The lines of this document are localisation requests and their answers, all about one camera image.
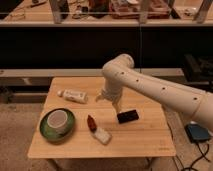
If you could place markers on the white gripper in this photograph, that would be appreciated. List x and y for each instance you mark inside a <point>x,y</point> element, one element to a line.
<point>111,95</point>

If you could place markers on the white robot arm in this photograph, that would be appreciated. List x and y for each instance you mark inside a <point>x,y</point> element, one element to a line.
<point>195,103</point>

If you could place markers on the black smartphone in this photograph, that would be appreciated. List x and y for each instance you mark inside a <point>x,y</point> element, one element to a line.
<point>127,116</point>

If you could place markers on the red sauce packet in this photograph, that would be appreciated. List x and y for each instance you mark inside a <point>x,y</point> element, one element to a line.
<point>91,124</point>

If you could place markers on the white tube bottle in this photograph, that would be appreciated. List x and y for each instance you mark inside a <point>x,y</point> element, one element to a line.
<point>73,95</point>

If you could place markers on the wooden folding table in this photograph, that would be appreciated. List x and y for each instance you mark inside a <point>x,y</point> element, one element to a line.
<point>149,136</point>

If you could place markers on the white cup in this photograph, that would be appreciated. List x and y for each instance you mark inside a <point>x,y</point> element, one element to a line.
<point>58,120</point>

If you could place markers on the green plate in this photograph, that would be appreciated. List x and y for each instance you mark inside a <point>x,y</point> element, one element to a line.
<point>50,134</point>

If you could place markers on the red tray on shelf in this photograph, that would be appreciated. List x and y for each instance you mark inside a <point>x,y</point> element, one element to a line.
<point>130,9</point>

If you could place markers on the long wooden workbench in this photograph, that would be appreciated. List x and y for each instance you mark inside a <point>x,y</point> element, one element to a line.
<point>95,13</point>

